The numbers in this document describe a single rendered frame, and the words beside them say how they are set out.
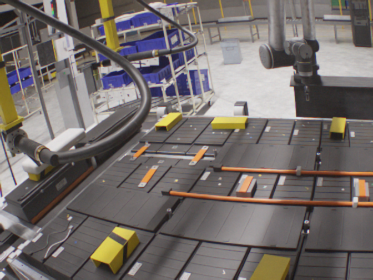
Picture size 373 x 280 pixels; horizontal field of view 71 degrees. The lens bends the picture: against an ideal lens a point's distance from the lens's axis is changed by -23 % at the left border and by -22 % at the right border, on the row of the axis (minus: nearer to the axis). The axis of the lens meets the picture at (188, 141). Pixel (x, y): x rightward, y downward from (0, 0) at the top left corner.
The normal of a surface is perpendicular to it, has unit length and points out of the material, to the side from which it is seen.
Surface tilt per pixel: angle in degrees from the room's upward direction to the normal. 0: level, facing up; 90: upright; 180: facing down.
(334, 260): 0
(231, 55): 90
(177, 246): 0
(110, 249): 0
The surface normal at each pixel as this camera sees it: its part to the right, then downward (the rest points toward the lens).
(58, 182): 0.90, 0.03
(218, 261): -0.18, -0.89
